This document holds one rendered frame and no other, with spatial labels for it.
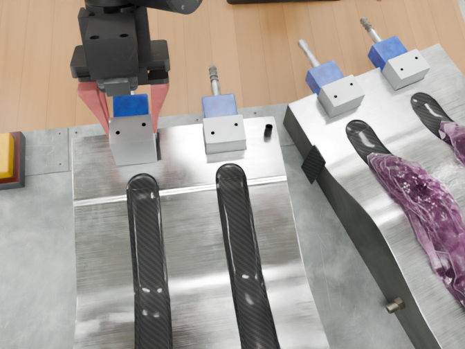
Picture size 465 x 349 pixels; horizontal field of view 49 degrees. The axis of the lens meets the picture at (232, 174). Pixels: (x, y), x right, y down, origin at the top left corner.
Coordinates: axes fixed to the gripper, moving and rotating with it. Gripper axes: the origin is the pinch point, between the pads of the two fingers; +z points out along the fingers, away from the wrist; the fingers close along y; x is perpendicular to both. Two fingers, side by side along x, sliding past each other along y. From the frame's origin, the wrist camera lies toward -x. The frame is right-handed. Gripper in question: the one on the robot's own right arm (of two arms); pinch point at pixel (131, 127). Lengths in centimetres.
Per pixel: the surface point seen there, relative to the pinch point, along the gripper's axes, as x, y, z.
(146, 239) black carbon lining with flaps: -7.5, 0.4, 11.0
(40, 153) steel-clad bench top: 11.5, -14.2, 9.0
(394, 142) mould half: 1.6, 34.5, 6.8
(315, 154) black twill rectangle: 1.7, 23.4, 7.4
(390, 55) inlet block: 12.4, 37.1, -1.4
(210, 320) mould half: -17.6, 6.7, 14.7
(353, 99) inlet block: 5.5, 29.5, 1.7
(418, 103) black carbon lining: 7.0, 40.0, 4.0
